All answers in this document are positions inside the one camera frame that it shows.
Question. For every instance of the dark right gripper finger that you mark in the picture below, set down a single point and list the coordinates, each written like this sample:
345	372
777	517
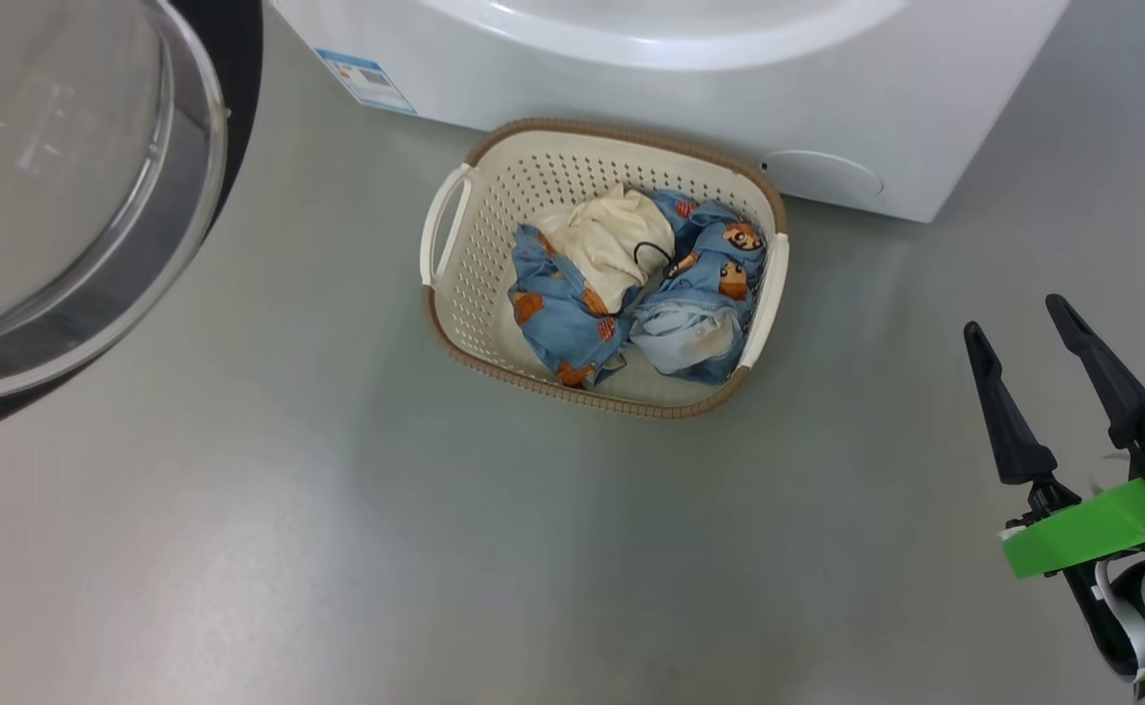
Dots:
1116	387
1008	431

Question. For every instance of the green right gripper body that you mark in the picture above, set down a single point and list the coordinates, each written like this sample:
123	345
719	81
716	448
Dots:
1081	534

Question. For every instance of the blue bear print garment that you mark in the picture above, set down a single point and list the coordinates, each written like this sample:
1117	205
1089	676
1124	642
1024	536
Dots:
719	294

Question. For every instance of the blue garment with cream lining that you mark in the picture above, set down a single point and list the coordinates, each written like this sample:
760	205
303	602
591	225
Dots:
562	313

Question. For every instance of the washing machine glass door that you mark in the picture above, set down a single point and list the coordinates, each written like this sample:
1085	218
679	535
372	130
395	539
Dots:
63	196

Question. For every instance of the white front-load washing machine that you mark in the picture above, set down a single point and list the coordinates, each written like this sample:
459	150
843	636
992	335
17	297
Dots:
631	98

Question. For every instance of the cream perforated laundry basket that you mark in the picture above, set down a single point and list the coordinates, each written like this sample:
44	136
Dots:
494	196

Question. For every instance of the blue energy label sticker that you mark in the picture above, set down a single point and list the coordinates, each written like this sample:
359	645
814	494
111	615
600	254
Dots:
366	82

